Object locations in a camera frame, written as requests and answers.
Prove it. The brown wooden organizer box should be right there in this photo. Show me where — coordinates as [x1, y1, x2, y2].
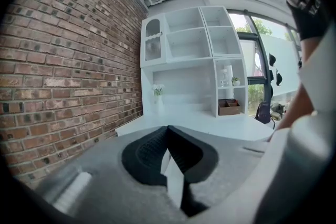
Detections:
[217, 98, 242, 116]

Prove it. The clear glass bottle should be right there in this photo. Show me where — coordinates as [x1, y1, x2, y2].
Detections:
[219, 65, 233, 88]

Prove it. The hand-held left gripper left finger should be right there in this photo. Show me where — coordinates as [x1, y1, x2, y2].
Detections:
[38, 125, 185, 221]

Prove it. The black-framed window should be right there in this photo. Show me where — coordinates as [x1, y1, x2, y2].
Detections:
[227, 8, 303, 124]

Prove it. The small green tree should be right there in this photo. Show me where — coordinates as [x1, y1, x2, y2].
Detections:
[235, 17, 274, 35]

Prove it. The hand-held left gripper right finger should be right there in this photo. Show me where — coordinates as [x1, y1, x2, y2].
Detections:
[167, 125, 266, 218]

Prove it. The white vase with flowers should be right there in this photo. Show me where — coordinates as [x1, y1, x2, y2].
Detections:
[152, 83, 166, 116]

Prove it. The person's right forearm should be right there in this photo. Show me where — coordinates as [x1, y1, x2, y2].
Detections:
[277, 80, 316, 131]

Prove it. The dark purple backpack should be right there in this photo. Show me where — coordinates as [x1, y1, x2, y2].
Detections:
[255, 99, 271, 124]

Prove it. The white desk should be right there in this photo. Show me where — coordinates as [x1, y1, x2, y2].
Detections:
[114, 109, 275, 143]

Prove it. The white shelf unit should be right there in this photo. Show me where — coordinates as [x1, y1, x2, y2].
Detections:
[140, 5, 249, 118]

